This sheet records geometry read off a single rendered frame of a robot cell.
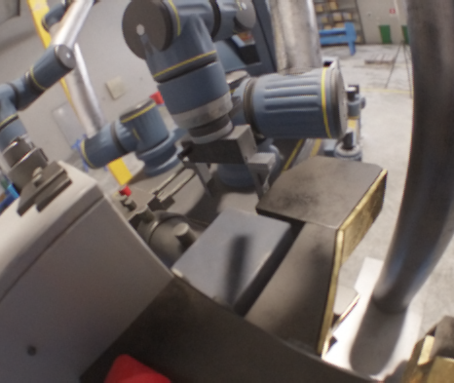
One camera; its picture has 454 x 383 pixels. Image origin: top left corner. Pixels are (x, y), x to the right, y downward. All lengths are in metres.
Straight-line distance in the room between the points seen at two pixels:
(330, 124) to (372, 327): 0.90
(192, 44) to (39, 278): 0.31
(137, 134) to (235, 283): 0.95
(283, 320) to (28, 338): 0.23
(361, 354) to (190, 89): 1.10
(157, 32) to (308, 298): 0.36
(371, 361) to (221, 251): 0.95
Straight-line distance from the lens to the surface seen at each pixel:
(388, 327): 1.16
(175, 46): 0.32
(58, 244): 0.16
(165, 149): 1.11
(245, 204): 0.71
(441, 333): 0.81
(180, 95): 0.33
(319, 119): 0.57
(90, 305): 0.19
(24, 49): 11.43
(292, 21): 0.67
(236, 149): 0.36
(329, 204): 0.33
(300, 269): 0.27
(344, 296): 0.77
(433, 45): 0.49
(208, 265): 0.27
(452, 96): 0.50
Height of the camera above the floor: 1.23
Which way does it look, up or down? 34 degrees down
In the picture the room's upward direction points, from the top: 23 degrees counter-clockwise
